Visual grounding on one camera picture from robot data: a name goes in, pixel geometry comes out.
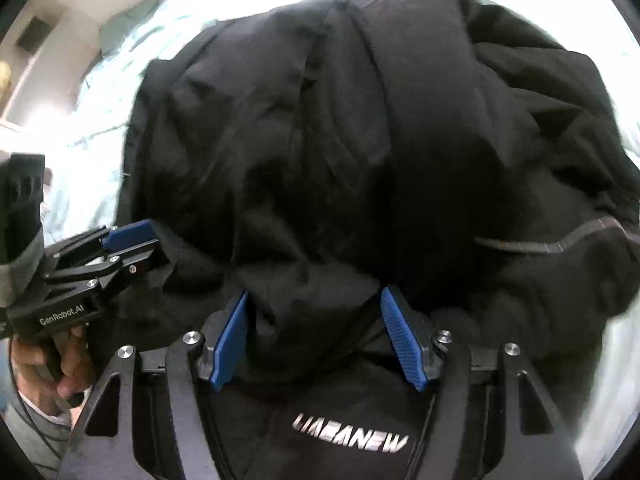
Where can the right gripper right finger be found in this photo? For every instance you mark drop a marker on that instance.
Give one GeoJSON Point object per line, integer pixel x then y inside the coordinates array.
{"type": "Point", "coordinates": [411, 334]}

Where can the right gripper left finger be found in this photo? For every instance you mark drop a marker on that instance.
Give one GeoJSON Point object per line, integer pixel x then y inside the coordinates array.
{"type": "Point", "coordinates": [224, 333]}

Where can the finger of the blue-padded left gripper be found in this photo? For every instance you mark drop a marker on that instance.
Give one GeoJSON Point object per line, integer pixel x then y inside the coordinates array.
{"type": "Point", "coordinates": [115, 237]}
{"type": "Point", "coordinates": [87, 266]}

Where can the black hooded jacket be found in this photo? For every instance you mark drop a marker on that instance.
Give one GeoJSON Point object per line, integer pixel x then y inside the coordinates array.
{"type": "Point", "coordinates": [315, 154]}

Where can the person's left hand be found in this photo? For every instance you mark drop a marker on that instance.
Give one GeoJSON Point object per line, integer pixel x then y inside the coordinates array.
{"type": "Point", "coordinates": [77, 371]}

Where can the yellow globe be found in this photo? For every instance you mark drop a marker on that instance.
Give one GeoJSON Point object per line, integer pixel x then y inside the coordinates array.
{"type": "Point", "coordinates": [5, 81]}

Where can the white bookshelf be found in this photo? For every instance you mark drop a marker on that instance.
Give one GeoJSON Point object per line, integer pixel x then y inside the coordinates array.
{"type": "Point", "coordinates": [45, 86]}

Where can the black box on shelf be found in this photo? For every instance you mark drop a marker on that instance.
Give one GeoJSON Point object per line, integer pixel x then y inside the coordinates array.
{"type": "Point", "coordinates": [33, 36]}

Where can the light teal quilted comforter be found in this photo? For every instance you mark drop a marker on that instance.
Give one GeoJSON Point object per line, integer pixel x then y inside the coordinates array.
{"type": "Point", "coordinates": [489, 414]}

